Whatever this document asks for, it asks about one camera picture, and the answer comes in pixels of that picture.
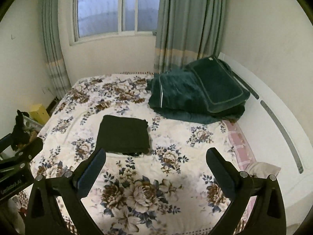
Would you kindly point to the pink checked sheet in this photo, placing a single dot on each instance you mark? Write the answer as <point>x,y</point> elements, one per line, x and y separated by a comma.
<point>240,144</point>

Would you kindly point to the dark green pillow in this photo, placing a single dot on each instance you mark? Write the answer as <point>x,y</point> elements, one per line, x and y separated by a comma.
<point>217,83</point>

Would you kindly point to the black fuzzy cloth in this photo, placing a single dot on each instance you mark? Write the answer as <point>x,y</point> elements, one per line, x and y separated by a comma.
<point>19,129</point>

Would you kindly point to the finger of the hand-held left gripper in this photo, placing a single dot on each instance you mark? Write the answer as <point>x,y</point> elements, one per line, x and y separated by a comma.
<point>31,148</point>
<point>6,143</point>

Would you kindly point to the yellow box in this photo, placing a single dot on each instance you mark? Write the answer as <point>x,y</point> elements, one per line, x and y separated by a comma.
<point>39,113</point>

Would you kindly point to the grey-green curtain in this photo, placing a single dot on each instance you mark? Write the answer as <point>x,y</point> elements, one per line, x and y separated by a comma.
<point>188,24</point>
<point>52,41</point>

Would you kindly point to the dark green quilt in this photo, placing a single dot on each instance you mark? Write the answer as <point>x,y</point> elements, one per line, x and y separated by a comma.
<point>178,98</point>

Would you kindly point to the window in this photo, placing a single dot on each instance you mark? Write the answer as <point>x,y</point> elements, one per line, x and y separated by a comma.
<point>115,7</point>

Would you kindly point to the floral blanket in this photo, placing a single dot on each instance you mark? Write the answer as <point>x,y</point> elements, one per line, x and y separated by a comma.
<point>137,181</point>

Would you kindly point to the dark green knit garment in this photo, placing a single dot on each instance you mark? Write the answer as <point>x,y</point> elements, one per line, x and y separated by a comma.
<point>123,133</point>

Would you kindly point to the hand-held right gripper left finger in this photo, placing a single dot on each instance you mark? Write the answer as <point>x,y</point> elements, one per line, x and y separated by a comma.
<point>93,170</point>

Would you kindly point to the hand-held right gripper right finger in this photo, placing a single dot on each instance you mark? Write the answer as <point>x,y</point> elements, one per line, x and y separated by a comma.
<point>223,178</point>

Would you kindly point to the white headboard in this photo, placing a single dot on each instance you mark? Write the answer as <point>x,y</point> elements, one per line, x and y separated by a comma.
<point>276,117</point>

